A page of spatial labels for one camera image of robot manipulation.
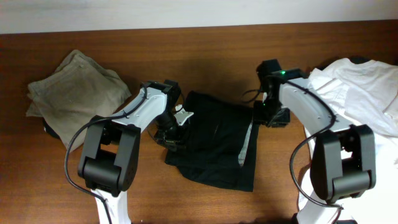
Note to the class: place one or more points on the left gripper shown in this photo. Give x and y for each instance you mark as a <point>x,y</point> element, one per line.
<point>168,139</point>

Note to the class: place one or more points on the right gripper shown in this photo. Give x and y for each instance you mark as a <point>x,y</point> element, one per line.
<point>274,117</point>

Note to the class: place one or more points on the black shorts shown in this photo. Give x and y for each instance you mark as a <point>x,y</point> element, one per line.
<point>221,146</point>

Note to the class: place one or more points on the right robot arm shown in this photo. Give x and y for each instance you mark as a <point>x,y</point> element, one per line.
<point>343,163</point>

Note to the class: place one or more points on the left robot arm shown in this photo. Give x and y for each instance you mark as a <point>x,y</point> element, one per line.
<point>109,158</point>

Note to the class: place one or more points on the folded khaki shorts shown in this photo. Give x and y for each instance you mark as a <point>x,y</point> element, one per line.
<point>78,90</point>

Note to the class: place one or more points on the dark garment under khaki shorts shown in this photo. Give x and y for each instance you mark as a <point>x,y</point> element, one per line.
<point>49,130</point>

